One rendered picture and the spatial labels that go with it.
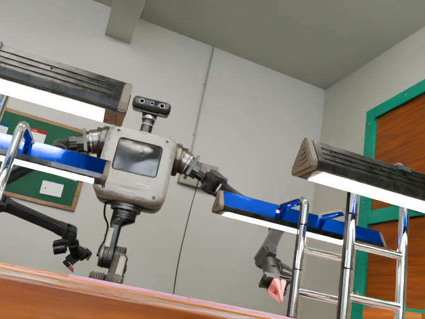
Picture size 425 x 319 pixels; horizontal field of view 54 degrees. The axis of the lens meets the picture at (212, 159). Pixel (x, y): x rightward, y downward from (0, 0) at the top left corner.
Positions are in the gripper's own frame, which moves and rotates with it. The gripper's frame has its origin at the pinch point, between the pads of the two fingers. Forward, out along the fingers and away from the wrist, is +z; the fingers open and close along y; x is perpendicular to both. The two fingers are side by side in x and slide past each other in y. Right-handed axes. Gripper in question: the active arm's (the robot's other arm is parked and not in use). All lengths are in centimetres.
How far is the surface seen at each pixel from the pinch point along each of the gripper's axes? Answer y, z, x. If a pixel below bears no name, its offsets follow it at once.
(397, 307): 7.1, 34.0, -32.4
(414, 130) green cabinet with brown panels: 48, -50, -59
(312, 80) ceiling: 98, -299, -33
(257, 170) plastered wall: 59, -233, 50
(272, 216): -11.5, -8.3, -24.9
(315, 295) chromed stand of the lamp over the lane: -0.5, 15.8, -16.9
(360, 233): 22.2, -11.2, -25.8
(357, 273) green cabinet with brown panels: 48, -34, 4
